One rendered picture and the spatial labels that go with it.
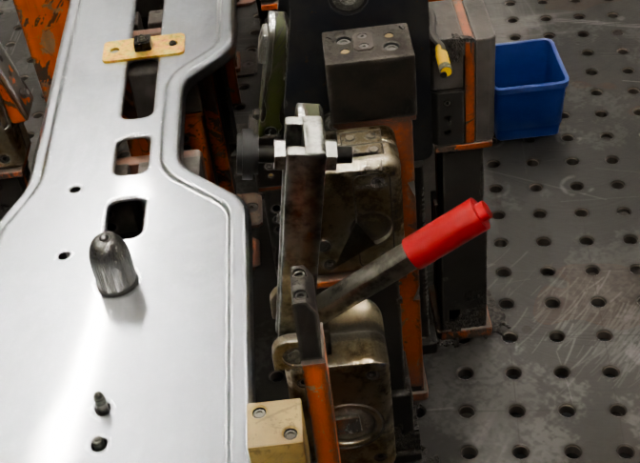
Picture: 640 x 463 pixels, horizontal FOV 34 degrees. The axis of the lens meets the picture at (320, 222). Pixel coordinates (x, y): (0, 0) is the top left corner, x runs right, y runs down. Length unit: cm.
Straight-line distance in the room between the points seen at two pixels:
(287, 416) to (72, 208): 35
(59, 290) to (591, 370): 57
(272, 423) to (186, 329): 17
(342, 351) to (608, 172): 75
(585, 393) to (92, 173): 54
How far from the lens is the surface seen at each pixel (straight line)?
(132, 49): 111
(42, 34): 147
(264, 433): 64
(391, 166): 80
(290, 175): 59
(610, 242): 128
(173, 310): 81
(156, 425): 74
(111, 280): 82
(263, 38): 93
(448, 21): 95
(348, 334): 70
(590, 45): 162
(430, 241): 64
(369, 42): 84
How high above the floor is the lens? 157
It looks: 41 degrees down
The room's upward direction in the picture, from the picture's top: 7 degrees counter-clockwise
